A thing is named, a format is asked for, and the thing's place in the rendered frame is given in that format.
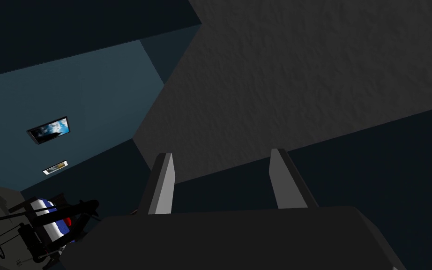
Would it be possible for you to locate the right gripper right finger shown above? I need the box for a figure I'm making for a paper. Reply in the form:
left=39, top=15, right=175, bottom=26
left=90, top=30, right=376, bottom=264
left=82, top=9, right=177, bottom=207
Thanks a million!
left=268, top=148, right=319, bottom=210

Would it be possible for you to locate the dark framed sky picture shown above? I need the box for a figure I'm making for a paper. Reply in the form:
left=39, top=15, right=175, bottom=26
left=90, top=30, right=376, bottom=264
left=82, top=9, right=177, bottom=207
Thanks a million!
left=26, top=116, right=70, bottom=145

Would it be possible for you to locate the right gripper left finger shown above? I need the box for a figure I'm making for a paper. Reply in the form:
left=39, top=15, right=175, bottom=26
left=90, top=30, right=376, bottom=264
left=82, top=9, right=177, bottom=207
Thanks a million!
left=139, top=152, right=176, bottom=216

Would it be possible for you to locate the black exercise machine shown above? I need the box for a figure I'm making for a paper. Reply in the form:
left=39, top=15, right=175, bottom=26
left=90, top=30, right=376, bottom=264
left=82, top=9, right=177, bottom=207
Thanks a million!
left=0, top=193, right=100, bottom=268

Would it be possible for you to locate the small white framed picture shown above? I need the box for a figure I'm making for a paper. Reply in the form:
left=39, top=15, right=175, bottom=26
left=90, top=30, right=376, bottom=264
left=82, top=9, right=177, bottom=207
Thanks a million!
left=42, top=160, right=69, bottom=176

